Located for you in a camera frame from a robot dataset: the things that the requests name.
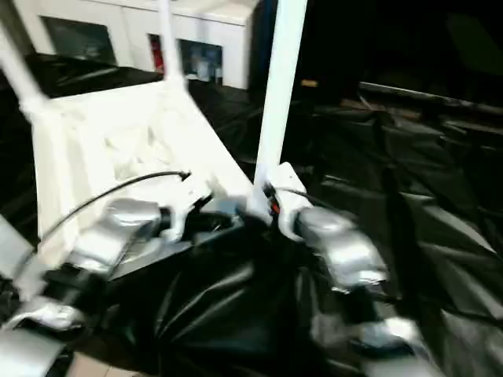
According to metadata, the black plastic mat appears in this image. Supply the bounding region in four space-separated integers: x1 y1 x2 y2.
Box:
0 51 503 377

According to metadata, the white cabinet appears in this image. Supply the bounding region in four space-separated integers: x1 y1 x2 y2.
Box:
16 0 260 89

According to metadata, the red carton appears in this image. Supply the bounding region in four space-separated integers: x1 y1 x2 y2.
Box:
149 35 164 71

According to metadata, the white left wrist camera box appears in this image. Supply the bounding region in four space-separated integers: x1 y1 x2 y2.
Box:
161 173 215 240

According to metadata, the grey metal bar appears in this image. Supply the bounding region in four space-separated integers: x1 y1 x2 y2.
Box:
358 81 503 111

